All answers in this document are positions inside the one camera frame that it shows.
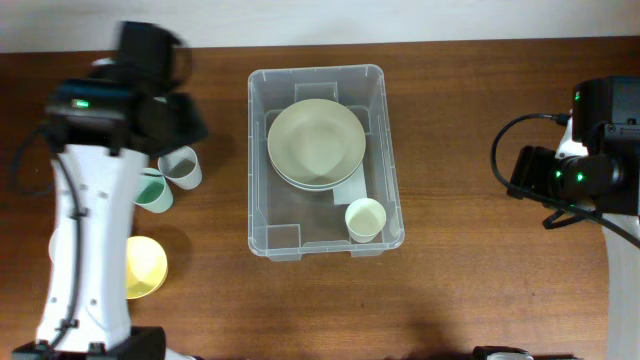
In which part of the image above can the cream bowl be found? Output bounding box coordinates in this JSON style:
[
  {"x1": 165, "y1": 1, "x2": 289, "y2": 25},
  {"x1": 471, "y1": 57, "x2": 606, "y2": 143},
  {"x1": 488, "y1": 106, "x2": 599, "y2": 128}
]
[
  {"x1": 267, "y1": 99, "x2": 366, "y2": 188},
  {"x1": 273, "y1": 163, "x2": 363, "y2": 192}
]

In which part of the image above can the cream paper cup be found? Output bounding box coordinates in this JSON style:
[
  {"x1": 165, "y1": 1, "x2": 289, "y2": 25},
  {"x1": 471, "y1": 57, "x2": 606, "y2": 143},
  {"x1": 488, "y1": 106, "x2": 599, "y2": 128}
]
[{"x1": 344, "y1": 198, "x2": 387, "y2": 243}]

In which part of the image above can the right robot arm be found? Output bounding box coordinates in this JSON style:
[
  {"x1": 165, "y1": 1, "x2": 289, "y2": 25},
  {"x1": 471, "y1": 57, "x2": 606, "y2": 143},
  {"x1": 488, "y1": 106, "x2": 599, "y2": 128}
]
[{"x1": 490, "y1": 76, "x2": 639, "y2": 359}]

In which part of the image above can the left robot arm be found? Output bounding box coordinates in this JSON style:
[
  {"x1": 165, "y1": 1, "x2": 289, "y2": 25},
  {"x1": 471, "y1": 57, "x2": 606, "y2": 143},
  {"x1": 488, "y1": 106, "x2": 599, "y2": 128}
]
[{"x1": 11, "y1": 21, "x2": 208, "y2": 359}]

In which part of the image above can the cream bowl inside bin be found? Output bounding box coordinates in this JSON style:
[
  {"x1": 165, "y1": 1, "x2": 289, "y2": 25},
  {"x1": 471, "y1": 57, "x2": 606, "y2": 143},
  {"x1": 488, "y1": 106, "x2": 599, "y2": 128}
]
[{"x1": 273, "y1": 163, "x2": 363, "y2": 192}]

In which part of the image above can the clear plastic storage bin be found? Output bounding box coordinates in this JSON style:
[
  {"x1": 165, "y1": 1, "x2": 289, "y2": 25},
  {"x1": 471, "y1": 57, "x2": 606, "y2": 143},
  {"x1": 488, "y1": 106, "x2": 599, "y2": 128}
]
[{"x1": 248, "y1": 64, "x2": 405, "y2": 261}]

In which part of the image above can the white label in bin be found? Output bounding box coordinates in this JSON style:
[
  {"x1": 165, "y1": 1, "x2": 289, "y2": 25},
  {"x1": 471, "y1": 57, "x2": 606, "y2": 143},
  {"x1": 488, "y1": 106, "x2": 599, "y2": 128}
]
[{"x1": 333, "y1": 163, "x2": 367, "y2": 205}]

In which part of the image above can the grey paper cup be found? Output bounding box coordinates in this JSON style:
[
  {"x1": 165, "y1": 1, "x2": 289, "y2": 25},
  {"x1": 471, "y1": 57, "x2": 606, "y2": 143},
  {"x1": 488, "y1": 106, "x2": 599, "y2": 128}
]
[{"x1": 158, "y1": 146, "x2": 203, "y2": 190}]

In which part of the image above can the green paper cup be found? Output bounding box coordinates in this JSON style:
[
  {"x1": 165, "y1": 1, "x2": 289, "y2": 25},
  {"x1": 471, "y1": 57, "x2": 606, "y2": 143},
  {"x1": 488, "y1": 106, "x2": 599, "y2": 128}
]
[{"x1": 134, "y1": 168, "x2": 174, "y2": 213}]

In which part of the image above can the yellow small bowl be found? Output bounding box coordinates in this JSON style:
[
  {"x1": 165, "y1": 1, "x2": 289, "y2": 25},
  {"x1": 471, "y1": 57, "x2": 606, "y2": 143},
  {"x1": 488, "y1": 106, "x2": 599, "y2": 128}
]
[{"x1": 126, "y1": 236, "x2": 168, "y2": 300}]

